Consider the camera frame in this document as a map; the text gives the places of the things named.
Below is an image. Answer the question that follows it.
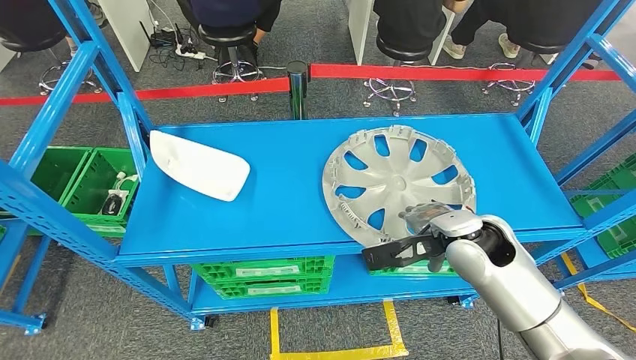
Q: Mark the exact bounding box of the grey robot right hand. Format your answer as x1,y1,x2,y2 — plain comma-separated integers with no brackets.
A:
398,202,461,236

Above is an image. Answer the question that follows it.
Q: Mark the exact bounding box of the yellow floor tape strip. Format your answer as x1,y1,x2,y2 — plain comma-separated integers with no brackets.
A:
0,254,22,295

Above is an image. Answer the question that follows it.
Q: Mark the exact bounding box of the grey plastic wheel hubcap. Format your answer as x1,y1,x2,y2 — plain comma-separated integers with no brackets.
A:
322,124,477,248

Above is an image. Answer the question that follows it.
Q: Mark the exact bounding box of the black barrier post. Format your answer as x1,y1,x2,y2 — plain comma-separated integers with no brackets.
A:
286,60,310,122

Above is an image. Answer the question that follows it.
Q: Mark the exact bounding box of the white desk panel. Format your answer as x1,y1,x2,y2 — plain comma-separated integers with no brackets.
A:
97,0,154,74
346,0,374,67
427,7,457,67

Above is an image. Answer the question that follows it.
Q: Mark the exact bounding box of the white plastic mirror cover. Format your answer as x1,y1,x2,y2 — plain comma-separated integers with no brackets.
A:
149,130,251,203

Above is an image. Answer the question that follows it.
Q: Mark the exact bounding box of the red barrier belt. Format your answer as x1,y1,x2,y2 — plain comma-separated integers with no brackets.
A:
310,63,622,83
0,77,291,107

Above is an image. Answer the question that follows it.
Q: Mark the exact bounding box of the black stool chrome base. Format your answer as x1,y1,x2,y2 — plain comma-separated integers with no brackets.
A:
361,33,434,119
197,22,268,104
481,42,566,108
0,27,104,96

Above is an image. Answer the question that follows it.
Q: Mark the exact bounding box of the black router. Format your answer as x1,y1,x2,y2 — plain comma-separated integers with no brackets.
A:
139,19,179,50

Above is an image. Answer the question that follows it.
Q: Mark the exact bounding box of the white power strip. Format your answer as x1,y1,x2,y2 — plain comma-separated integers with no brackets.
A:
173,43,207,61

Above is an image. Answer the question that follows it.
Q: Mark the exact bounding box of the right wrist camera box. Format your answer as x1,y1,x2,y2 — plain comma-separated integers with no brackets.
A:
361,233,449,273

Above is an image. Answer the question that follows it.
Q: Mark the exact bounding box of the black round device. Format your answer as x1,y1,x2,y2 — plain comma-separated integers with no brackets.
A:
100,193,126,218

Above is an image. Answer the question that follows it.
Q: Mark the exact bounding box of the white power adapter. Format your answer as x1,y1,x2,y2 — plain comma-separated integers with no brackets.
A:
112,171,140,194

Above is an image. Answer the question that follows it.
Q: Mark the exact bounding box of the yellow floor tape outline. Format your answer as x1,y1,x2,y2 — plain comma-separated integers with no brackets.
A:
560,252,636,334

